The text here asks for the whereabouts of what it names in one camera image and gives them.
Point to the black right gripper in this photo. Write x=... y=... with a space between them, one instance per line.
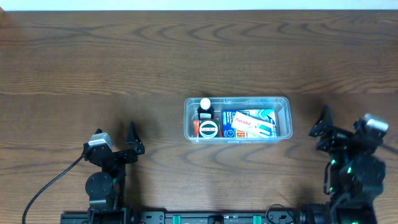
x=328 y=139

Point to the white Panadol box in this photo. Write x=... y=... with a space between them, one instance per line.
x=253 y=126

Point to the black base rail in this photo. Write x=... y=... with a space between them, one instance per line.
x=274 y=214

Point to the black bottle white cap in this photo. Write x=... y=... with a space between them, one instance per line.
x=205 y=109

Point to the blue Kool Fever box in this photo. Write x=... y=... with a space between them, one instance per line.
x=267 y=116

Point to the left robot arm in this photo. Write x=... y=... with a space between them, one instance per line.
x=106 y=187

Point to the red Panadol box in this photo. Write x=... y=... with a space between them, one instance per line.
x=196 y=128

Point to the green Zam-Buk box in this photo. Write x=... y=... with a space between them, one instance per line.
x=209 y=128

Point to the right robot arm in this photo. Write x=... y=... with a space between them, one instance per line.
x=354 y=176

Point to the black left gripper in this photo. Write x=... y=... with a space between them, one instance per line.
x=119 y=154

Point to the clear plastic container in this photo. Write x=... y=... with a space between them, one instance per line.
x=212 y=133

